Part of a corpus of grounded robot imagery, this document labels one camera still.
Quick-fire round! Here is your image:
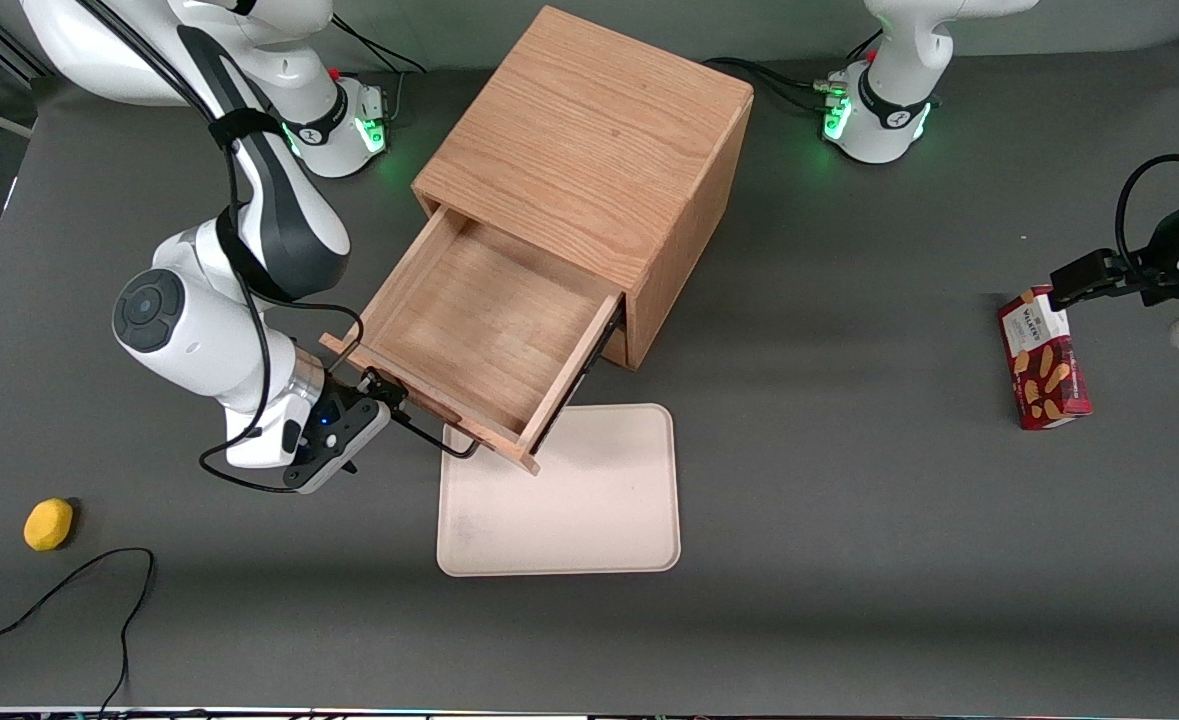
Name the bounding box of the red Walkers cookie box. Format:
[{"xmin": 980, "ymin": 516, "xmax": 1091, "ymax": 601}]
[{"xmin": 997, "ymin": 285, "xmax": 1093, "ymax": 431}]

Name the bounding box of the black velcro strap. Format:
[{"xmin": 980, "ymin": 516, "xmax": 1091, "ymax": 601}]
[{"xmin": 209, "ymin": 110, "xmax": 288, "ymax": 151}]

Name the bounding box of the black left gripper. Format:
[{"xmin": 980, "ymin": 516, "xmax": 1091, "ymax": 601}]
[{"xmin": 1049, "ymin": 193, "xmax": 1179, "ymax": 313}]

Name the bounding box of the oak wooden drawer cabinet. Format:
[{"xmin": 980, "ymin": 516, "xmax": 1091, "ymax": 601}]
[{"xmin": 412, "ymin": 5, "xmax": 756, "ymax": 372}]

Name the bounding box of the black left gripper cable loop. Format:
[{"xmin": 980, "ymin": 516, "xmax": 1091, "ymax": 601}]
[{"xmin": 1115, "ymin": 154, "xmax": 1179, "ymax": 283}]

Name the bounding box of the yellow lemon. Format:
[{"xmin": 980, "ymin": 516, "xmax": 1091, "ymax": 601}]
[{"xmin": 23, "ymin": 498, "xmax": 75, "ymax": 553}]

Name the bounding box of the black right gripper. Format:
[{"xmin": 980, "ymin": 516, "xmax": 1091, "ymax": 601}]
[{"xmin": 282, "ymin": 368, "xmax": 412, "ymax": 493}]

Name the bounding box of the thick black base cable bundle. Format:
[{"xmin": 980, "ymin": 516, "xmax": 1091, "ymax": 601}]
[{"xmin": 701, "ymin": 56, "xmax": 843, "ymax": 113}]

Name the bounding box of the beige plastic tray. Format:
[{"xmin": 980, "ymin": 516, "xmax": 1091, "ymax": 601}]
[{"xmin": 436, "ymin": 403, "xmax": 682, "ymax": 578}]

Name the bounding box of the thin black table cable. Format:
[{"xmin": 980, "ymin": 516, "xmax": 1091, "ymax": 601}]
[{"xmin": 0, "ymin": 547, "xmax": 157, "ymax": 714}]

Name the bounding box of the black right arm base cable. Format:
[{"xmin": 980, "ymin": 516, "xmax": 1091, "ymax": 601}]
[{"xmin": 327, "ymin": 20, "xmax": 430, "ymax": 126}]

